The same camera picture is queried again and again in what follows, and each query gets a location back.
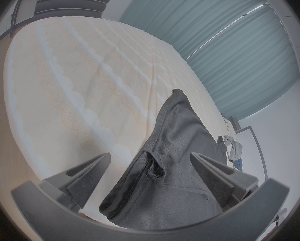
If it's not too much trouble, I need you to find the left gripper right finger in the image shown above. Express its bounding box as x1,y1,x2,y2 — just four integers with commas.
190,152,260,212

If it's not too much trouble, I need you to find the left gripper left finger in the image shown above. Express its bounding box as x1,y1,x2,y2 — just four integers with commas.
40,152,112,209

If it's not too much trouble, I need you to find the black T-shirt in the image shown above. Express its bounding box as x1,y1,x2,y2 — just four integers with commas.
99,89,231,231

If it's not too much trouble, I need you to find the pile of clothes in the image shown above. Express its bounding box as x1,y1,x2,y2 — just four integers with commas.
223,135,244,172

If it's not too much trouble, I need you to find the bed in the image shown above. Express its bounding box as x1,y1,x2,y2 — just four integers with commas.
3,17,269,231

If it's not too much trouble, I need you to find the white printed pillow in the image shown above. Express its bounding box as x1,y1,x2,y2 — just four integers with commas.
223,117,235,135

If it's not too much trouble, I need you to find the grey bedside table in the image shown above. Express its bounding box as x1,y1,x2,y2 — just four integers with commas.
221,113,241,135

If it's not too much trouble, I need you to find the blue-green curtain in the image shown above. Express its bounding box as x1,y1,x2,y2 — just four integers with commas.
120,0,266,60
185,4,299,122

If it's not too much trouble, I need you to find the black chest of drawers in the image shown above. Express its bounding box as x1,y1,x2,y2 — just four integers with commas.
34,0,112,19

